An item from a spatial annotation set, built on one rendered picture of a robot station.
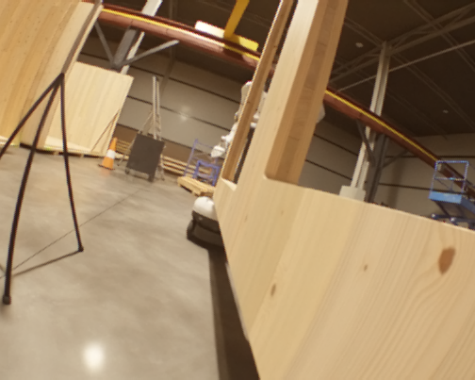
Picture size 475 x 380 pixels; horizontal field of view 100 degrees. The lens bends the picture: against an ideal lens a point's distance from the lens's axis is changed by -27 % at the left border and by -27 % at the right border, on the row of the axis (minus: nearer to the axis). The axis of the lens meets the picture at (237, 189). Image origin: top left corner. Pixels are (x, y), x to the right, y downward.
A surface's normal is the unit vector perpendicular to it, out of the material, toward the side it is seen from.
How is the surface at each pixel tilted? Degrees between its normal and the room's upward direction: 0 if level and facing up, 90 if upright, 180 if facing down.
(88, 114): 90
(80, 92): 90
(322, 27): 92
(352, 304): 90
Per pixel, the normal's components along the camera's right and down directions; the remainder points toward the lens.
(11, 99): 0.22, 0.09
